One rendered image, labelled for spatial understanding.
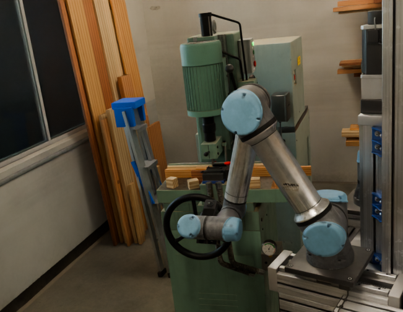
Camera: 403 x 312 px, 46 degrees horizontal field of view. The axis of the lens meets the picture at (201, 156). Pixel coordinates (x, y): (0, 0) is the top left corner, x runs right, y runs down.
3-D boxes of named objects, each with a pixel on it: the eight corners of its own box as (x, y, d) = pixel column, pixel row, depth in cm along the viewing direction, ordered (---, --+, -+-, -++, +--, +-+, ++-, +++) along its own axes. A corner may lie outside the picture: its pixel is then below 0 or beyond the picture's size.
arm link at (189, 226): (200, 239, 144) (173, 238, 147) (210, 240, 155) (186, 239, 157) (202, 213, 146) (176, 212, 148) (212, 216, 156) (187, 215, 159)
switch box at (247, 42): (240, 74, 228) (237, 40, 223) (243, 71, 237) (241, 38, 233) (252, 73, 226) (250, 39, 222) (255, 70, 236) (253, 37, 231)
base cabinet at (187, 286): (180, 360, 234) (161, 229, 214) (207, 293, 288) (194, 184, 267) (271, 369, 223) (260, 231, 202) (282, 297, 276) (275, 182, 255)
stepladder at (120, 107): (152, 278, 313) (106, 104, 283) (166, 259, 336) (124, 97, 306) (175, 278, 308) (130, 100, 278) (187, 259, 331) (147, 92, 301)
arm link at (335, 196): (349, 222, 156) (348, 184, 152) (348, 242, 143) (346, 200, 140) (311, 221, 159) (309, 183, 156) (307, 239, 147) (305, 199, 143)
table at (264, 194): (149, 212, 202) (147, 199, 200) (171, 186, 230) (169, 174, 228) (294, 212, 186) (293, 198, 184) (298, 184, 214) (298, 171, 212)
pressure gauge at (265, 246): (262, 259, 199) (260, 242, 197) (263, 255, 203) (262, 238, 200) (277, 260, 198) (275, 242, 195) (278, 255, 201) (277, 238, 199)
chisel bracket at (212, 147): (202, 163, 212) (200, 144, 210) (209, 153, 225) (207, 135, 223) (218, 162, 210) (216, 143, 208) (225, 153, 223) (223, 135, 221)
